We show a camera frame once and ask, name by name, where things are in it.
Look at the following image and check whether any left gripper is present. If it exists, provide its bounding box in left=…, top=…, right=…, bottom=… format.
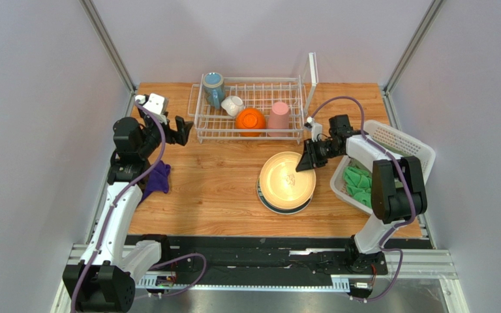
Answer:
left=136, top=104, right=192, bottom=159

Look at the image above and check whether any yellow plate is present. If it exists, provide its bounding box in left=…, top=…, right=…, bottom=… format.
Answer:
left=258, top=151, right=316, bottom=211

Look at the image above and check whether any pink plastic cup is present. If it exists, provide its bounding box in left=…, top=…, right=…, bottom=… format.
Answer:
left=267, top=102, right=290, bottom=138

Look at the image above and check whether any white green-rimmed plate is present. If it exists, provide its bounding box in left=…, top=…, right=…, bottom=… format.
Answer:
left=256, top=179, right=312, bottom=215

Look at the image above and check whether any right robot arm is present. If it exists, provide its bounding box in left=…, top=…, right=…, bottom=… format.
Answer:
left=296, top=115, right=429, bottom=273

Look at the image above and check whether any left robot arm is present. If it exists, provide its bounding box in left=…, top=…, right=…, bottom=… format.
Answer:
left=63, top=115, right=194, bottom=312

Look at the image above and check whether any bright green towel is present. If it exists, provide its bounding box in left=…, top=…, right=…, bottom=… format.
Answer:
left=342, top=166, right=372, bottom=208

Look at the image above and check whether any purple cloth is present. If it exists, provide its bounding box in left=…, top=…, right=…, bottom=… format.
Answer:
left=140, top=160, right=171, bottom=202

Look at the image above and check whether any blue butterfly mug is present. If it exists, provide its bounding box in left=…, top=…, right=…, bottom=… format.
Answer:
left=202, top=72, right=225, bottom=110

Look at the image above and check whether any small white cup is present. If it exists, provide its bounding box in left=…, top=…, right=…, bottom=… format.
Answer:
left=220, top=96, right=245, bottom=118

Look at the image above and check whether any orange bowl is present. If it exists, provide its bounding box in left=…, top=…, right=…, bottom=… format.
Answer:
left=235, top=108, right=267, bottom=137

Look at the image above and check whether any white plastic basket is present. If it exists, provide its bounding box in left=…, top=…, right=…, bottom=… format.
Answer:
left=330, top=120, right=436, bottom=215

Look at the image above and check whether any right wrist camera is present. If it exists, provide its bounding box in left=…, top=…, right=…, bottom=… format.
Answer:
left=304, top=117, right=323, bottom=142

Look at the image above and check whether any white wire dish rack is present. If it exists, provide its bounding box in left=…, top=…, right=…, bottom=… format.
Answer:
left=187, top=52, right=318, bottom=143

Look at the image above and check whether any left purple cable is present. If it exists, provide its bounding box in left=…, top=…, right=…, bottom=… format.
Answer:
left=68, top=102, right=208, bottom=313

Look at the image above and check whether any purple cable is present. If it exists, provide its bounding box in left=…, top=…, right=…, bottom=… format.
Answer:
left=68, top=102, right=208, bottom=313
left=309, top=95, right=418, bottom=303

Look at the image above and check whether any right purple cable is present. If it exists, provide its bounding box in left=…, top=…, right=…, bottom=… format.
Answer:
left=309, top=95, right=418, bottom=303

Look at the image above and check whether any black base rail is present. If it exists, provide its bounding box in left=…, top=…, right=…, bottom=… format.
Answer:
left=124, top=234, right=434, bottom=290

